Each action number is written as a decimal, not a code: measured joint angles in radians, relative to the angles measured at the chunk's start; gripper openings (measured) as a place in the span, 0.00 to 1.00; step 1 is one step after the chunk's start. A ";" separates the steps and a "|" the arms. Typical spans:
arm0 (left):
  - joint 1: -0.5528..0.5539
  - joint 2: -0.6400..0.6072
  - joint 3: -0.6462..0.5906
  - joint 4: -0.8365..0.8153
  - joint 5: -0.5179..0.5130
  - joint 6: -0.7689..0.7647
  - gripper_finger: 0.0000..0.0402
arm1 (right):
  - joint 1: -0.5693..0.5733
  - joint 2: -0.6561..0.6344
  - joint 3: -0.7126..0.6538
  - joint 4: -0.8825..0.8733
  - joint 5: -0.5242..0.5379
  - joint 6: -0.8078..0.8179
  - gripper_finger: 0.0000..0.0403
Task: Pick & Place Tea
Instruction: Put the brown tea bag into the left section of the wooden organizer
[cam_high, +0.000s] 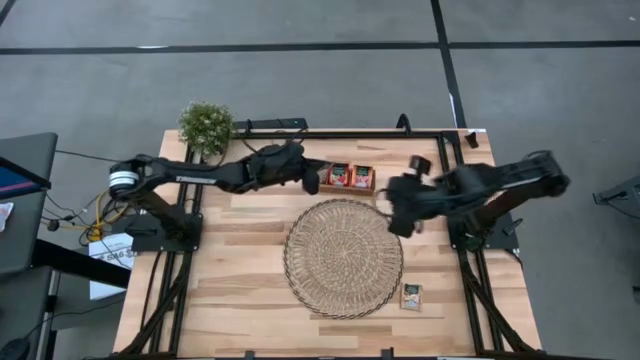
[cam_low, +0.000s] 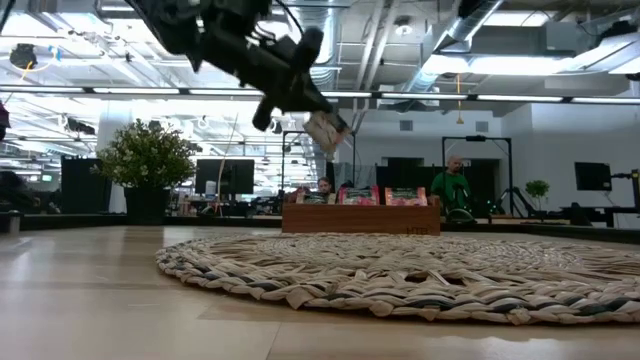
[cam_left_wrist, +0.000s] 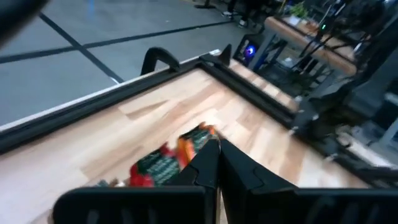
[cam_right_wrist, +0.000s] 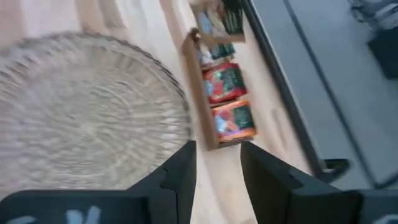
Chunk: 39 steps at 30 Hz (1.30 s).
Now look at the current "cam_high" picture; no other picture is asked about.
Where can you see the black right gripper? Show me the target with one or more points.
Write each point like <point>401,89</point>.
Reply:
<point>415,200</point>

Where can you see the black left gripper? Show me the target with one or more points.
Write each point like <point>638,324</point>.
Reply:
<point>285,175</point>

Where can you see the red strawberry tea bag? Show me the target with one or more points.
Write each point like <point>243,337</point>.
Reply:
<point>338,175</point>

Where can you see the orange tea bag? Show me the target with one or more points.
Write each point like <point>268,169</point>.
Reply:
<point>362,176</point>

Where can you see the beige vanilla cinnamon tea bag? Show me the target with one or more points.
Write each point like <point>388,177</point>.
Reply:
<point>411,297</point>

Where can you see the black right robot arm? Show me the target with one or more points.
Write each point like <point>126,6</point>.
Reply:
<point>500,180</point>

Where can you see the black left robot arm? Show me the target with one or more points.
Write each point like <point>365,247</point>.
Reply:
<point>200,175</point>

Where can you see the wooden tea organiser box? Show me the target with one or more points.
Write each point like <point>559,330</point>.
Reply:
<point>350,191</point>

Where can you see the black mounting bar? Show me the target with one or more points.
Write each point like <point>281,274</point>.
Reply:
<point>270,123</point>

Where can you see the small black corner clip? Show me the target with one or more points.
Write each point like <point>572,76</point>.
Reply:
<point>471,140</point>

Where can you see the round woven straw placemat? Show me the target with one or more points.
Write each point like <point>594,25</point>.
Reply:
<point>343,257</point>

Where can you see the green potted plant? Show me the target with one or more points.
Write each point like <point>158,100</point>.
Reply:
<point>206,127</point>

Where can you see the white paper sheet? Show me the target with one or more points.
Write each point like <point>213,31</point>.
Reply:
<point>112,247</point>

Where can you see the black desk crossbar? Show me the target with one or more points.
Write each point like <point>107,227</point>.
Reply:
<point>75,262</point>

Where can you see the grey office desk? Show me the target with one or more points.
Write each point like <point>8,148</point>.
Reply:
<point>30,225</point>

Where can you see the dark blue screen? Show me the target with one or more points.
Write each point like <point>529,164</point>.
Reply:
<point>15,182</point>

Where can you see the white crumpled object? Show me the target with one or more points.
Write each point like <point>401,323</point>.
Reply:
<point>5,215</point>

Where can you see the black computer mouse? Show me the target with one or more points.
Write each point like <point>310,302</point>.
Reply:
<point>12,350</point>

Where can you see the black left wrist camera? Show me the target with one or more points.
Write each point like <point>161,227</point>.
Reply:
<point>290,151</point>

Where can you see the black aluminium table frame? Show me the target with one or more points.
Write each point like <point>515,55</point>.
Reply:
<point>350,135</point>

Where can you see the black hook bracket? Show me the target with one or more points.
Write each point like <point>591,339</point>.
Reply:
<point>409,126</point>

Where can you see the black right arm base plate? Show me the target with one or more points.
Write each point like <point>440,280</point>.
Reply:
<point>505,237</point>

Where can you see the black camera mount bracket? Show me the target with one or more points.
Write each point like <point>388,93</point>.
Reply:
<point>386,354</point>
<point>248,355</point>

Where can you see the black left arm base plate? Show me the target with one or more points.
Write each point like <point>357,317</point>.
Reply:
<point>145,240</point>

